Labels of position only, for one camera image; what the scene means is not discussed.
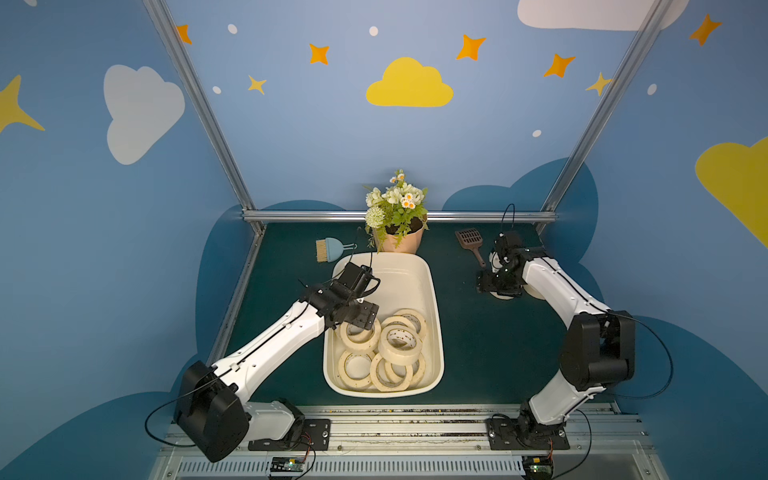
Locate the potted white flower plant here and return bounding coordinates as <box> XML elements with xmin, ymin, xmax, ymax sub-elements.
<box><xmin>364</xmin><ymin>169</ymin><xmax>428</xmax><ymax>254</ymax></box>

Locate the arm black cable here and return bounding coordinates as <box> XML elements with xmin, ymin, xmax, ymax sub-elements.
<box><xmin>143</xmin><ymin>395</ymin><xmax>193</xmax><ymax>448</ymax></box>
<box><xmin>605</xmin><ymin>311</ymin><xmax>674</xmax><ymax>401</ymax></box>

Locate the brown slotted scoop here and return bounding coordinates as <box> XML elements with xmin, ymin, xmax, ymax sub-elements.
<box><xmin>455</xmin><ymin>228</ymin><xmax>486</xmax><ymax>268</ymax></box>

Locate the left green circuit board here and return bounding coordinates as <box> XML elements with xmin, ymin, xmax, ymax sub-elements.
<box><xmin>269</xmin><ymin>456</ymin><xmax>307</xmax><ymax>476</ymax></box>

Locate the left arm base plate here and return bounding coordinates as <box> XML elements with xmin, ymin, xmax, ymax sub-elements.
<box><xmin>248</xmin><ymin>419</ymin><xmax>331</xmax><ymax>451</ymax></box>

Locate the right aluminium frame post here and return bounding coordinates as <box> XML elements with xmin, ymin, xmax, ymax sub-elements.
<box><xmin>536</xmin><ymin>0</ymin><xmax>673</xmax><ymax>234</ymax></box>

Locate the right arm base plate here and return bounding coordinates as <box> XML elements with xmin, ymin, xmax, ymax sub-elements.
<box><xmin>485</xmin><ymin>416</ymin><xmax>570</xmax><ymax>451</ymax></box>

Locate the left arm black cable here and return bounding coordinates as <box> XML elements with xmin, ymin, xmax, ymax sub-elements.
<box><xmin>143</xmin><ymin>395</ymin><xmax>193</xmax><ymax>448</ymax></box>

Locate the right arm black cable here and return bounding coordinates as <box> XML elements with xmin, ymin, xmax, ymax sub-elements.
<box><xmin>605</xmin><ymin>311</ymin><xmax>674</xmax><ymax>401</ymax></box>

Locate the left aluminium frame post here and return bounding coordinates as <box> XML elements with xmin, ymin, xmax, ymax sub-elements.
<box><xmin>143</xmin><ymin>0</ymin><xmax>265</xmax><ymax>237</ymax></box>

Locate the aluminium frame post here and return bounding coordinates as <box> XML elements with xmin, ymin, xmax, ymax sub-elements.
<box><xmin>536</xmin><ymin>0</ymin><xmax>673</xmax><ymax>234</ymax></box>
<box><xmin>143</xmin><ymin>0</ymin><xmax>265</xmax><ymax>237</ymax></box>

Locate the left side aluminium rail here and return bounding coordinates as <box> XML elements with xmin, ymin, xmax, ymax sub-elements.
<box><xmin>207</xmin><ymin>230</ymin><xmax>264</xmax><ymax>364</ymax></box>

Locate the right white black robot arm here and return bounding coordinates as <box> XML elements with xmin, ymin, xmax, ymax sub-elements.
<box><xmin>477</xmin><ymin>232</ymin><xmax>635</xmax><ymax>450</ymax></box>

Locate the white plastic storage box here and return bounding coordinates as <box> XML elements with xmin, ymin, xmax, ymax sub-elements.
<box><xmin>323</xmin><ymin>252</ymin><xmax>445</xmax><ymax>399</ymax></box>

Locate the green circuit board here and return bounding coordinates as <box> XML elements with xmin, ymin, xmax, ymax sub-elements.
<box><xmin>522</xmin><ymin>456</ymin><xmax>554</xmax><ymax>480</ymax></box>
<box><xmin>269</xmin><ymin>456</ymin><xmax>307</xmax><ymax>476</ymax></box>

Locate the aluminium front rail bed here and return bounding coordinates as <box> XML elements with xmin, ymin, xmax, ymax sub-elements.
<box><xmin>149</xmin><ymin>403</ymin><xmax>668</xmax><ymax>479</ymax></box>

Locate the small blue dustpan brush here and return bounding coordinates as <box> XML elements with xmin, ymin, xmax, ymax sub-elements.
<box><xmin>315</xmin><ymin>237</ymin><xmax>357</xmax><ymax>263</ymax></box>

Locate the right green circuit board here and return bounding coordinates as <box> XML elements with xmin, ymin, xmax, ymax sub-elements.
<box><xmin>522</xmin><ymin>456</ymin><xmax>554</xmax><ymax>480</ymax></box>

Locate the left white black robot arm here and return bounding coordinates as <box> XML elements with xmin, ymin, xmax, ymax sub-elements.
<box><xmin>173</xmin><ymin>262</ymin><xmax>380</xmax><ymax>462</ymax></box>

